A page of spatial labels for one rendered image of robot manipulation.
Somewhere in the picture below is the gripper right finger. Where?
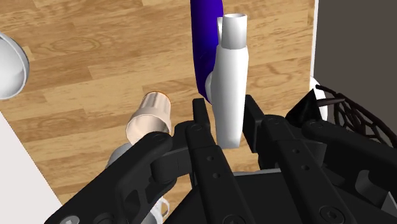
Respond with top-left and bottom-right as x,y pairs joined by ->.
242,94 -> 397,224

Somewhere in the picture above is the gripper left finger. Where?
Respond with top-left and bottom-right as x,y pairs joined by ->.
45,98 -> 256,224

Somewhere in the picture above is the white and blue bottle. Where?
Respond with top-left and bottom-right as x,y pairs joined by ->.
190,0 -> 250,150

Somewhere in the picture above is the beige ribbed cup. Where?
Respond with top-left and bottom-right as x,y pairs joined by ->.
125,90 -> 172,146

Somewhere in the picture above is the pale grey rounded vessel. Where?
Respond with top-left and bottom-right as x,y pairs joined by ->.
105,142 -> 171,224

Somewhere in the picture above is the white bowl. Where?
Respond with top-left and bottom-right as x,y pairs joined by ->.
0,31 -> 31,101

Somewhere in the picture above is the black wire basket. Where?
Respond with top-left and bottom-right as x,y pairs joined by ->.
284,84 -> 397,150

